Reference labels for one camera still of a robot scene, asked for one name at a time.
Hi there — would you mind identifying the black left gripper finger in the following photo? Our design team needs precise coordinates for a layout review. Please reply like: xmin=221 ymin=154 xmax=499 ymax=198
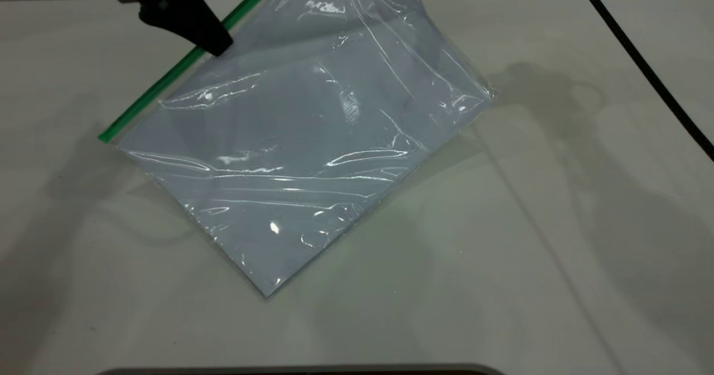
xmin=167 ymin=0 xmax=234 ymax=57
xmin=139 ymin=0 xmax=196 ymax=44

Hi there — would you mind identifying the clear plastic bag green zipper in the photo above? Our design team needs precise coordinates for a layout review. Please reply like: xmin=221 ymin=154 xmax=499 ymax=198
xmin=99 ymin=0 xmax=497 ymax=299

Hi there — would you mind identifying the long black cable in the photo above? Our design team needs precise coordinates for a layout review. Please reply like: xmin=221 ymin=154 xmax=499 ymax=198
xmin=570 ymin=0 xmax=714 ymax=162

